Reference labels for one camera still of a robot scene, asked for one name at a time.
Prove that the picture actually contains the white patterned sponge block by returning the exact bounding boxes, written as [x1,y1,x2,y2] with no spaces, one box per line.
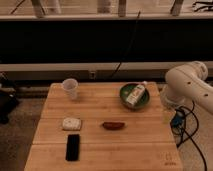
[62,117,81,131]

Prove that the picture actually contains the dark object at left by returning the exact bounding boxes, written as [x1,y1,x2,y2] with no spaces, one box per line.
[0,72,19,124]

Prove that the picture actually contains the brown oblong food item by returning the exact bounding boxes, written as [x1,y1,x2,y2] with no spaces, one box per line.
[102,122,125,130]

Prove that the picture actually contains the black hanging cable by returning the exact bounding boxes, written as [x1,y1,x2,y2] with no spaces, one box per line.
[109,10,142,79]

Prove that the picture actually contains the green bowl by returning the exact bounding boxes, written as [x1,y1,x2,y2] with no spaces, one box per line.
[119,83,150,110]

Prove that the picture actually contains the black floor cables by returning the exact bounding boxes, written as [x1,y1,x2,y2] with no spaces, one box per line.
[173,99,208,171]

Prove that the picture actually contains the blue power box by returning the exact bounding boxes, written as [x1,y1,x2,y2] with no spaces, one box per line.
[170,112,185,128]

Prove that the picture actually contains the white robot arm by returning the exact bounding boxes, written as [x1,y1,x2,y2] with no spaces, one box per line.
[163,61,213,114]

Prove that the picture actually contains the white green bottle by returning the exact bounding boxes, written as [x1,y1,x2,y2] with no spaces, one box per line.
[126,83,146,106]

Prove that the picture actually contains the white ceramic cup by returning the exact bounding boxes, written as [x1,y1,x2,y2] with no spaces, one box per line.
[61,78,78,100]

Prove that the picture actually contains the black remote control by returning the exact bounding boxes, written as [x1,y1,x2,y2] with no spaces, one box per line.
[66,134,80,161]

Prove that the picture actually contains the wall power outlet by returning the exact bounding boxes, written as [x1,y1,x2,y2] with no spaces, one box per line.
[89,71,96,79]

